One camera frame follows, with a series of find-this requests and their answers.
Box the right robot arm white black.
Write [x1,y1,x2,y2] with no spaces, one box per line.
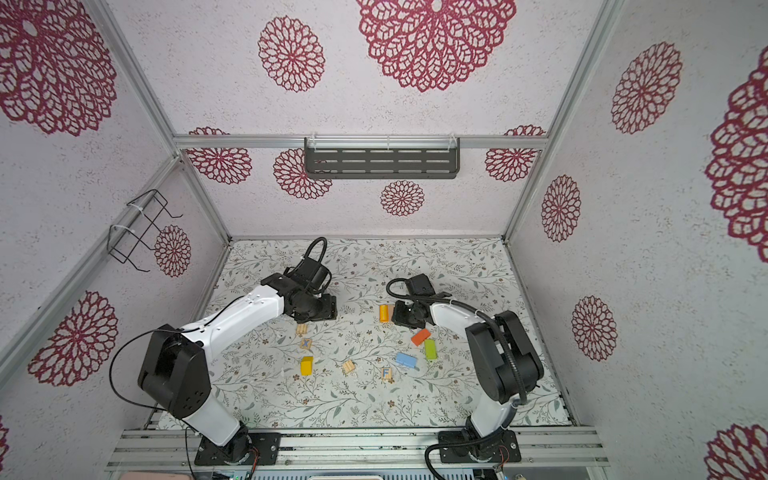
[385,274,545,463]

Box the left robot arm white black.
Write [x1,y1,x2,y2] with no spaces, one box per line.
[137,252,337,465]

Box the red wood block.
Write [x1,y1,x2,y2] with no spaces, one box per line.
[411,328,431,346]

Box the green wood block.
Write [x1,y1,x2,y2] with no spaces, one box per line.
[423,339,438,361]

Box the blue wood block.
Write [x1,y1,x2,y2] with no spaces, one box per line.
[395,353,418,369]

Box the yellow wood block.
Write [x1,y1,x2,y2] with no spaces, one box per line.
[300,356,314,376]

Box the grey metal wall shelf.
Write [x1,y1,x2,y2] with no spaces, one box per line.
[304,137,461,180]

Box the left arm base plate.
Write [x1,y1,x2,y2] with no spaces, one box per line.
[193,432,282,466]

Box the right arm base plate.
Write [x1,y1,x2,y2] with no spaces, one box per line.
[437,429,522,464]

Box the black wire wall rack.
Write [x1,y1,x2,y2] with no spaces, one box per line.
[106,189,183,273]

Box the aluminium rail front frame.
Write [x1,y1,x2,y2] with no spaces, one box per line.
[104,426,610,473]

